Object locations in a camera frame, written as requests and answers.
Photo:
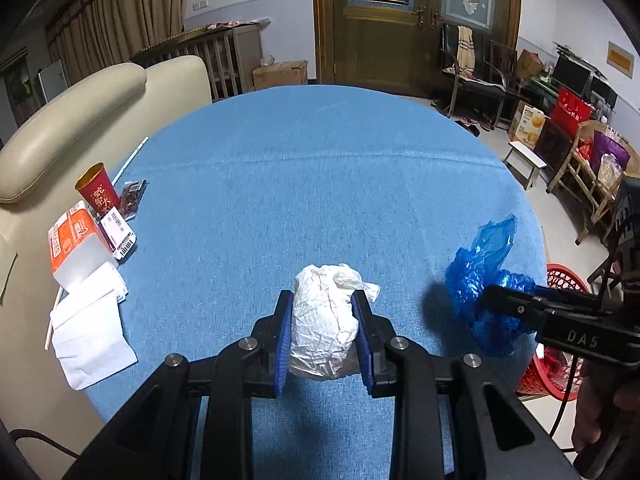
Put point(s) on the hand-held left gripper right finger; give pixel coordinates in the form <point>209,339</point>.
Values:
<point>362,342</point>

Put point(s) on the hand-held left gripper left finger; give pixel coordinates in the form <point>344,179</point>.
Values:
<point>282,345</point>

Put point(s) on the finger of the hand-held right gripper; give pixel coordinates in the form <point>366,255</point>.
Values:
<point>507,305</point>
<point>560,296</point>

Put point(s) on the blue plastic bag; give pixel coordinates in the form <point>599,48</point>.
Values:
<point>472,285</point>

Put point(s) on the white paper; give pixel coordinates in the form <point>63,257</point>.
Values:
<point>322,320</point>

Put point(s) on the red plastic mesh basket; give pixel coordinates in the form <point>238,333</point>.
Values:
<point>547,375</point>

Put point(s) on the person's right hand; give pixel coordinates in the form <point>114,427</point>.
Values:
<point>592,405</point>

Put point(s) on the wicker chair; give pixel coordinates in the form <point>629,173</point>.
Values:
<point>592,192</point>

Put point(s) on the clear plastic bag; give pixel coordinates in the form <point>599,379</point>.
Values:
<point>609,172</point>

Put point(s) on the red patterned bag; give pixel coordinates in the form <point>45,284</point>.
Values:
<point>585,152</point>

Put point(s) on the small white stool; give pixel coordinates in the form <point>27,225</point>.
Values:
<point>525,152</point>

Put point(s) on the purple bag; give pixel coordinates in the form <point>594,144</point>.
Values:
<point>607,147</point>

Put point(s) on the yellow printed carton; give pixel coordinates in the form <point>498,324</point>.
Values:
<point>530,127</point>

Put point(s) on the blue tablecloth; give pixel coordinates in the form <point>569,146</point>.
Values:
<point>325,170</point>

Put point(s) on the dark slipper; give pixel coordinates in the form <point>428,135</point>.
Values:
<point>474,131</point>
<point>467,121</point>

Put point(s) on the red gift bag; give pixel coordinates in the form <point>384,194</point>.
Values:
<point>570,110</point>

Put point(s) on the white paper napkin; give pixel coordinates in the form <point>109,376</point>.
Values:
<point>87,345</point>

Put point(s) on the white barcode label packet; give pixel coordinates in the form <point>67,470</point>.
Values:
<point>117,230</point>

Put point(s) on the red snack packet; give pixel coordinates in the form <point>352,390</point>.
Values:
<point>132,197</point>

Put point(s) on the black monitor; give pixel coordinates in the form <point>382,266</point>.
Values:
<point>572,75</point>

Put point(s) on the black metal chair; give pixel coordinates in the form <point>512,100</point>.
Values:
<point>480,85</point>

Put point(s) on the white straw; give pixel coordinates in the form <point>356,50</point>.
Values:
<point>131,158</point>
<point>50,327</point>

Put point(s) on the open brown cardboard box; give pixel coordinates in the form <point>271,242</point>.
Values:
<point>527,62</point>

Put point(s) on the red paper cup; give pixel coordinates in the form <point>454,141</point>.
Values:
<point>100,195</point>

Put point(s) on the orange white tissue pack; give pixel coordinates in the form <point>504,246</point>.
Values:
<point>70,240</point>

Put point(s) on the striped towel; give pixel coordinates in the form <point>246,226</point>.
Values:
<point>466,50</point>

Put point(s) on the wooden glazed double door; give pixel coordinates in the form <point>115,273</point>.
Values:
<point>380,50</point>

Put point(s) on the wooden slatted crib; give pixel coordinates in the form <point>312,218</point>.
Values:
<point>220,60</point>

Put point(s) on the cream leather sofa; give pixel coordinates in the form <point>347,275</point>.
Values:
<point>75,105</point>

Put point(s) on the white panel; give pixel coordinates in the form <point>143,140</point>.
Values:
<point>52,80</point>

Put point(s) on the beige curtain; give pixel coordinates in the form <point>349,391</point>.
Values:
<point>115,10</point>

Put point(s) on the yellow wall sign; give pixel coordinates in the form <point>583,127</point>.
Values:
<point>620,55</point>

